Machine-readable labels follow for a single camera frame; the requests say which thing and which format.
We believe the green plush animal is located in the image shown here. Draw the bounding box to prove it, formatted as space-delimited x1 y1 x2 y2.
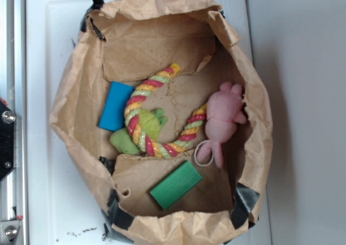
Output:
110 108 168 155

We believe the pink plush animal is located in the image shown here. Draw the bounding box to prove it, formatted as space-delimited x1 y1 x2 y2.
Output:
194 82 247 168

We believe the blue rectangular block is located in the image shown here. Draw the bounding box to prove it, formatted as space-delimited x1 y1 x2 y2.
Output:
98 81 134 131

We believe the green rectangular block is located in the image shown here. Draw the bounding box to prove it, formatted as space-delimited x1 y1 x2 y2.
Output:
150 161 203 210

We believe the brown paper bag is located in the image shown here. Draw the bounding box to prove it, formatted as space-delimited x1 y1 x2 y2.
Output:
50 0 273 244

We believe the white plastic tray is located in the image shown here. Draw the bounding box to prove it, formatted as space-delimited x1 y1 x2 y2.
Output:
25 0 273 245

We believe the multicolour twisted rope toy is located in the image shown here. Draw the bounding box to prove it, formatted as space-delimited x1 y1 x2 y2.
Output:
124 63 207 158

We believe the black metal bracket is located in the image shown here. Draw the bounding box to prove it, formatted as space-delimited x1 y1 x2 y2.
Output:
0 98 16 181

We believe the aluminium frame rail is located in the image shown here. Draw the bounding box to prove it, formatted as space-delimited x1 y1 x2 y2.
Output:
1 0 29 244

